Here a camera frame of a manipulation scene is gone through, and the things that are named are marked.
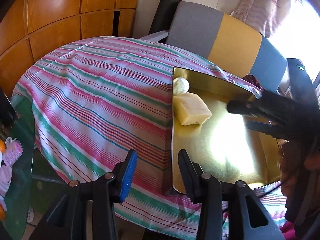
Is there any white plastic-wrapped bundle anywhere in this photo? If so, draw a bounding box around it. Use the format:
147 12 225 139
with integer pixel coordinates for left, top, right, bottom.
172 77 190 96

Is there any person hand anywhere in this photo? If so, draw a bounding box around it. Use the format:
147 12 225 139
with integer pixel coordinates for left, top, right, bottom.
278 142 319 209

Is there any dark red cloth on chair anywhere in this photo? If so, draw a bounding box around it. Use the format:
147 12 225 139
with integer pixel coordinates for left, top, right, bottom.
242 74 265 90

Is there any gold rectangular tray box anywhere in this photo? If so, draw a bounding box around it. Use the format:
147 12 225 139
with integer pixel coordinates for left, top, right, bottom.
163 67 280 196

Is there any grey yellow blue armchair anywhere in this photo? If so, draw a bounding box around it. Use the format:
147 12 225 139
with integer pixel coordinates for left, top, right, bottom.
143 2 287 92

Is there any striped pink green tablecloth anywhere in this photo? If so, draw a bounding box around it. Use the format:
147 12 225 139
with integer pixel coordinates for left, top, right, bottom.
13 36 286 239

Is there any pink patterned curtain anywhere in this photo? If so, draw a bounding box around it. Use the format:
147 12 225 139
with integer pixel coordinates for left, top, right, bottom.
231 0 291 38

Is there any pink hair roller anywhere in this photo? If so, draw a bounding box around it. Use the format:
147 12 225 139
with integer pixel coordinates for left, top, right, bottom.
2 137 23 166

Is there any green glass side table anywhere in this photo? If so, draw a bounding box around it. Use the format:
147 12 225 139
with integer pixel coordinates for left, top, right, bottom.
1 95 35 239

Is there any black rolled mat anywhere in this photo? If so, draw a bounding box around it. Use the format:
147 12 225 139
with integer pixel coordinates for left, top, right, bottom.
149 0 181 34

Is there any wooden wardrobe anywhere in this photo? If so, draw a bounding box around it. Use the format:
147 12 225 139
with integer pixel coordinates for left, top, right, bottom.
1 0 138 96

